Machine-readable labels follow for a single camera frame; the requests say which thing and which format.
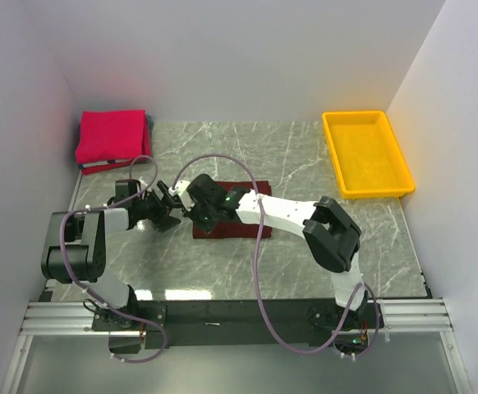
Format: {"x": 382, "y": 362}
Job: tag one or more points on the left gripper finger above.
{"x": 171, "y": 202}
{"x": 166, "y": 223}

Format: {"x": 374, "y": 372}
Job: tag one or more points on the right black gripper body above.
{"x": 204, "y": 215}

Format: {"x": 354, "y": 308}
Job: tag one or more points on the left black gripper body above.
{"x": 152, "y": 208}

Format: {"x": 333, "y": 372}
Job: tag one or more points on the dark red t-shirt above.
{"x": 233, "y": 230}

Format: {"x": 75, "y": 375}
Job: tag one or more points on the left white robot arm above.
{"x": 75, "y": 246}

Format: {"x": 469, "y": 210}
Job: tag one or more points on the folded red striped t-shirt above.
{"x": 99, "y": 166}

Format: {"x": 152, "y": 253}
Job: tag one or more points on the folded pink t-shirt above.
{"x": 122, "y": 119}

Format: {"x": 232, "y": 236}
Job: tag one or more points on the black base beam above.
{"x": 233, "y": 322}

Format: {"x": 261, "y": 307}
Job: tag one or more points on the yellow plastic tray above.
{"x": 367, "y": 159}

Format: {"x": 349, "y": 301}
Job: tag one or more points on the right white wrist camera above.
{"x": 180, "y": 190}

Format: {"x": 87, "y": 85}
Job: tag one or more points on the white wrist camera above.
{"x": 180, "y": 190}
{"x": 144, "y": 185}

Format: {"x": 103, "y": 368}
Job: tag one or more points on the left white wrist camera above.
{"x": 144, "y": 185}

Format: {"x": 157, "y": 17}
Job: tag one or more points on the aluminium rail frame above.
{"x": 416, "y": 352}

